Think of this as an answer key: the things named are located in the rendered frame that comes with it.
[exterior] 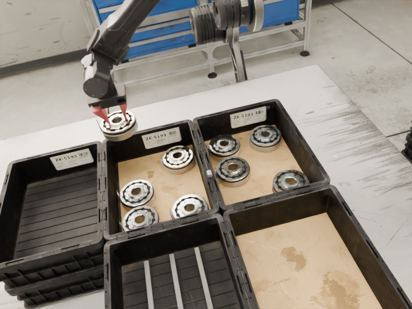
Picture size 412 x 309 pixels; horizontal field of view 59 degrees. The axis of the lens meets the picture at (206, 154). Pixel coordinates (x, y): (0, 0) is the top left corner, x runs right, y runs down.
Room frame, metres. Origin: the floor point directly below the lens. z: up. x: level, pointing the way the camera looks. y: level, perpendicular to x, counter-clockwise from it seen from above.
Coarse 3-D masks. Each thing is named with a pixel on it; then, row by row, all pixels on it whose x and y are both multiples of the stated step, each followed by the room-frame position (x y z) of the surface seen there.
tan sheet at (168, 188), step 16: (128, 160) 0.92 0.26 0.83; (144, 160) 0.91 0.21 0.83; (160, 160) 0.89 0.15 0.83; (128, 176) 0.84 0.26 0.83; (144, 176) 0.83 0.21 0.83; (160, 176) 0.82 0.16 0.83; (176, 176) 0.81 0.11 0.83; (192, 176) 0.80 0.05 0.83; (160, 192) 0.75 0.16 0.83; (176, 192) 0.74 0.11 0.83; (192, 192) 0.73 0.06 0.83; (160, 208) 0.69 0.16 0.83
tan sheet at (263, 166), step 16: (208, 144) 0.93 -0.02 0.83; (240, 144) 0.90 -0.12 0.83; (256, 160) 0.82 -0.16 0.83; (272, 160) 0.80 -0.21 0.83; (288, 160) 0.79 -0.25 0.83; (256, 176) 0.75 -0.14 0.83; (272, 176) 0.74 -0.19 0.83; (224, 192) 0.71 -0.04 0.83; (240, 192) 0.70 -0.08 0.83; (256, 192) 0.69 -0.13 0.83; (272, 192) 0.68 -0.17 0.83
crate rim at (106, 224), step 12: (144, 132) 0.93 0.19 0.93; (192, 132) 0.89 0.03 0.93; (204, 168) 0.72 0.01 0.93; (108, 192) 0.70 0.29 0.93; (108, 204) 0.65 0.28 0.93; (216, 204) 0.59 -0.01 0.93; (108, 216) 0.61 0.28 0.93; (192, 216) 0.56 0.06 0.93; (108, 228) 0.57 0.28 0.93; (144, 228) 0.56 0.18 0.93; (108, 240) 0.54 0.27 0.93
